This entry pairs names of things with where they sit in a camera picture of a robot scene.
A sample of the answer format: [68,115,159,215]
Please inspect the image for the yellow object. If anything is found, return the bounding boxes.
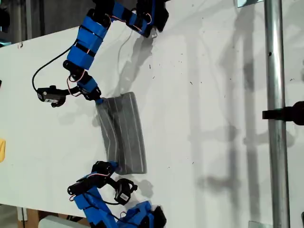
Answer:
[0,138,7,163]

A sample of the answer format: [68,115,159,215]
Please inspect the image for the wooden table leg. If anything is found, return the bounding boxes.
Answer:
[17,207,40,228]

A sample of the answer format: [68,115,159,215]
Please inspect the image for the white box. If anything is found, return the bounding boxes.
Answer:
[38,215,95,228]

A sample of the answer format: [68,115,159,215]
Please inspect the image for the black clamp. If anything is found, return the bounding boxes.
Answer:
[262,101,304,126]

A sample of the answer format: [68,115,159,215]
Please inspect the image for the grey white-striped towel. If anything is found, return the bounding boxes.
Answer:
[95,91,148,176]

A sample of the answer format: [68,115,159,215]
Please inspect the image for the black camera box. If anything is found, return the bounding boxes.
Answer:
[37,85,67,108]
[114,178,138,205]

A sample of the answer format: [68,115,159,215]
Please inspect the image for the black camera stalk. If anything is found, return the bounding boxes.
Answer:
[62,87,81,96]
[104,177,118,190]

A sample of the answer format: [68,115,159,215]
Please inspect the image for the black camera cable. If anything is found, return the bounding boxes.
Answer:
[31,44,79,93]
[101,199,122,206]

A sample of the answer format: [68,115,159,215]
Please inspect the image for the steel post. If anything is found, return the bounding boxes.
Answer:
[264,0,291,228]

